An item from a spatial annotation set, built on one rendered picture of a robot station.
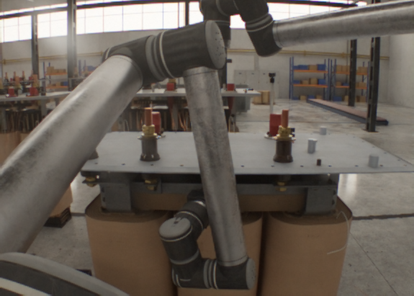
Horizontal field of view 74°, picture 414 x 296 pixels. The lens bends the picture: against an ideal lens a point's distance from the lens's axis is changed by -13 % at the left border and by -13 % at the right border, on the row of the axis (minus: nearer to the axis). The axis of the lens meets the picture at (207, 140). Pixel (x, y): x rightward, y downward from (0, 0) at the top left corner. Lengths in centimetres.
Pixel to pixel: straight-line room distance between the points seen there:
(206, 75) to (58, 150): 46
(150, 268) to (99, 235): 29
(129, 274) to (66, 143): 102
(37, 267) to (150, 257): 124
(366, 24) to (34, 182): 93
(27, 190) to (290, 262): 120
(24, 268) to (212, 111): 70
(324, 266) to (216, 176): 83
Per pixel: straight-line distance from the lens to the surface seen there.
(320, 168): 121
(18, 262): 30
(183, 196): 145
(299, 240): 144
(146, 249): 147
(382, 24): 100
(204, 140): 88
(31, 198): 57
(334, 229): 146
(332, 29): 103
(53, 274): 28
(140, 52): 93
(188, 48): 86
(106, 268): 159
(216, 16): 118
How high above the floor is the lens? 170
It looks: 12 degrees down
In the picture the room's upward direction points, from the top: straight up
